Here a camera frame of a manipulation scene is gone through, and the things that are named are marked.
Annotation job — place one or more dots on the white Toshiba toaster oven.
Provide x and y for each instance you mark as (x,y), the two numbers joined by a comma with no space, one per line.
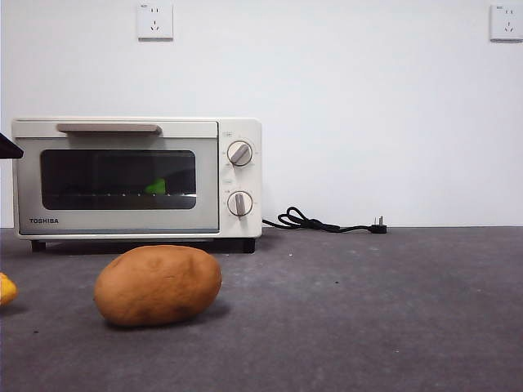
(245,179)

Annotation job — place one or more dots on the purple eggplant with green stem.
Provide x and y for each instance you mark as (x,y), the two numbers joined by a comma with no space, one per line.
(156,187)

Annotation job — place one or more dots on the yellow vegetable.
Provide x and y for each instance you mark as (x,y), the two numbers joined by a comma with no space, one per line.
(6,290)

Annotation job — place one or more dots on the oven timer knob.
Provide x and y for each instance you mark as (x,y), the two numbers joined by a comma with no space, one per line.
(240,204)

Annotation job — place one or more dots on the brown potato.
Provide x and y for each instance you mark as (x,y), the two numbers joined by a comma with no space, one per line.
(157,286)

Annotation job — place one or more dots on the oven temperature knob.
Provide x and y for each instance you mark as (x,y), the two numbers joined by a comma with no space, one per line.
(239,153)

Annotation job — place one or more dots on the white wall socket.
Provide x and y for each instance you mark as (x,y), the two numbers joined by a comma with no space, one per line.
(507,22)
(155,22)

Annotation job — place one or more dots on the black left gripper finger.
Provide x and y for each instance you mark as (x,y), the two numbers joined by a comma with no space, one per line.
(8,149)

